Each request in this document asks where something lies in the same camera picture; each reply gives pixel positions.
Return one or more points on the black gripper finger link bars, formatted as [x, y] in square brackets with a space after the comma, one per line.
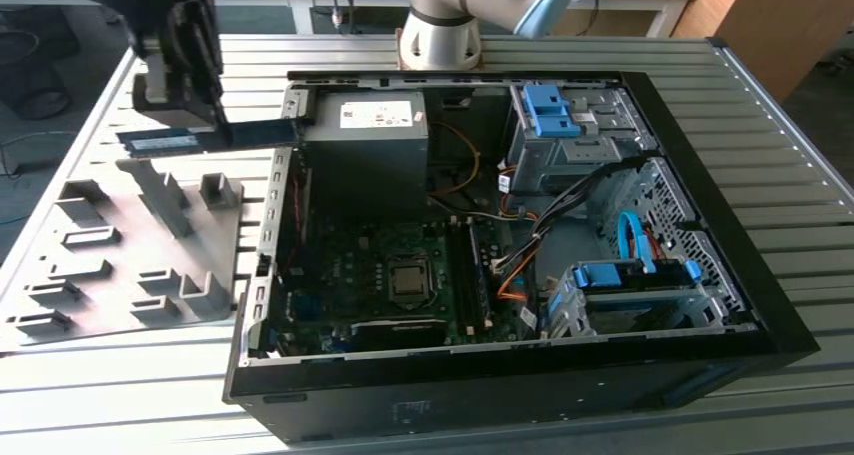
[196, 50]

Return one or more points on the black gripper finger with plate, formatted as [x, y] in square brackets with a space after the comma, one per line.
[173, 107]

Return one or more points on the RAM stick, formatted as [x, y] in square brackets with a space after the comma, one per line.
[167, 141]

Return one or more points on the black RAM slot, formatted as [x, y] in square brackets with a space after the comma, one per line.
[460, 275]

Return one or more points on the grey parts rack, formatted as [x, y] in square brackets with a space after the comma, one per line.
[153, 255]

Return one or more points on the grey power supply unit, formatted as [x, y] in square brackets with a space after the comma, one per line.
[360, 165]

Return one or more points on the green motherboard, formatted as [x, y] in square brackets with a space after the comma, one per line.
[347, 275]

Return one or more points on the silver CPU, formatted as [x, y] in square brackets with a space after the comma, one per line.
[408, 280]

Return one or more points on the CPU socket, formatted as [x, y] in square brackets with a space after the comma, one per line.
[407, 302]

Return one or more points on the blue plastic drive latch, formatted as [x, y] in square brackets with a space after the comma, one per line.
[559, 127]
[546, 100]

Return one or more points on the black graphics card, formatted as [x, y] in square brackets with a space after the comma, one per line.
[400, 332]

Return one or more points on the grey metal drive cage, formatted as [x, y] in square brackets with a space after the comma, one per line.
[580, 160]

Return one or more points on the hard disk in blue carrier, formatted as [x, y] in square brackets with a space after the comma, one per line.
[600, 275]

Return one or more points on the black PC case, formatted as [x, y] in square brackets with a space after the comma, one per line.
[467, 400]

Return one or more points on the grey metal disk cage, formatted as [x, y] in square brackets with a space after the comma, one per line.
[640, 302]

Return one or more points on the wooden cabinet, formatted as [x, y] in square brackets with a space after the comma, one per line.
[780, 25]

